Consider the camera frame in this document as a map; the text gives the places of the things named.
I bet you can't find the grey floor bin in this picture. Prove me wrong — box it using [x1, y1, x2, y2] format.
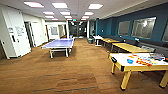
[87, 37, 95, 45]

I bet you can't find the grey wall sofa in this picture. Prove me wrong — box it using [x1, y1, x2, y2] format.
[133, 38, 168, 56]

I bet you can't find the interior glass window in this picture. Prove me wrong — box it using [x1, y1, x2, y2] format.
[162, 21, 168, 43]
[130, 16, 158, 39]
[117, 20, 131, 37]

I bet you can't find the blue bowl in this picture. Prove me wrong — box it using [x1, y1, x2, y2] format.
[126, 58, 135, 65]

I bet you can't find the small white table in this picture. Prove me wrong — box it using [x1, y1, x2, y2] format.
[93, 35, 103, 47]

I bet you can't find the grey metal door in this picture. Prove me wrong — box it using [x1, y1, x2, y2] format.
[23, 21, 36, 48]

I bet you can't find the long yellow wooden table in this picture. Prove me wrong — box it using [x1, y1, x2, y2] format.
[100, 37, 120, 47]
[112, 42, 151, 54]

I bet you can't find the white table with dishes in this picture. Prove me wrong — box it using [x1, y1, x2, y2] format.
[109, 52, 168, 91]

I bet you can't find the blue ping pong table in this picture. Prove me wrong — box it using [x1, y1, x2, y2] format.
[40, 38, 75, 59]

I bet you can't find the square ceiling light panel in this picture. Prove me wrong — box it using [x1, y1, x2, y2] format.
[83, 11, 95, 17]
[51, 2, 69, 9]
[23, 1, 45, 8]
[88, 3, 104, 10]
[42, 11, 55, 16]
[59, 11, 72, 16]

